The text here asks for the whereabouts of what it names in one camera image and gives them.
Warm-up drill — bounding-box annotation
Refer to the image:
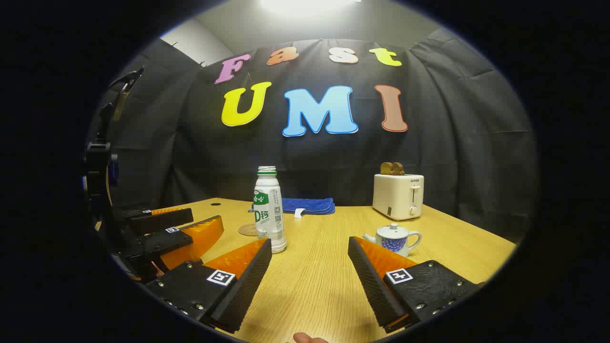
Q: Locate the cream white toaster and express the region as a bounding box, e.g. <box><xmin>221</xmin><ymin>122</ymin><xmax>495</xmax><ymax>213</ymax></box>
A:
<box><xmin>372</xmin><ymin>173</ymin><xmax>425</xmax><ymax>221</ymax></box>

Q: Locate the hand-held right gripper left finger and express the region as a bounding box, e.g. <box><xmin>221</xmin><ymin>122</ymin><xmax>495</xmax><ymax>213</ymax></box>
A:
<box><xmin>145</xmin><ymin>238</ymin><xmax>273</xmax><ymax>334</ymax></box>

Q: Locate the white green water bottle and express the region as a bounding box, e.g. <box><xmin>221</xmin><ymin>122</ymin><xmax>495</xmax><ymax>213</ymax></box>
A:
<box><xmin>253</xmin><ymin>166</ymin><xmax>287</xmax><ymax>253</ymax></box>

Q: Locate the white blue teacup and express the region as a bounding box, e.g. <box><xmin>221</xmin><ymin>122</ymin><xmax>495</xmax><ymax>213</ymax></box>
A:
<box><xmin>363</xmin><ymin>229</ymin><xmax>423</xmax><ymax>258</ymax></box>

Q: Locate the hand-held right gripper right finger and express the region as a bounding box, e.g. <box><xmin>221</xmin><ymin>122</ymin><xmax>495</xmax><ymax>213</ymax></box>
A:
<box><xmin>348</xmin><ymin>236</ymin><xmax>482</xmax><ymax>334</ymax></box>

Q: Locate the black backdrop cloth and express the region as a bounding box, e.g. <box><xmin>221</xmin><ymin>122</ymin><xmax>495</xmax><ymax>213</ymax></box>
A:
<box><xmin>88</xmin><ymin>26</ymin><xmax>539</xmax><ymax>239</ymax></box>

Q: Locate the blue folded towel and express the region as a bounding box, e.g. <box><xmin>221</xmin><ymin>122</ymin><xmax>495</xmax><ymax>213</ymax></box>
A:
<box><xmin>248</xmin><ymin>197</ymin><xmax>336</xmax><ymax>219</ymax></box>

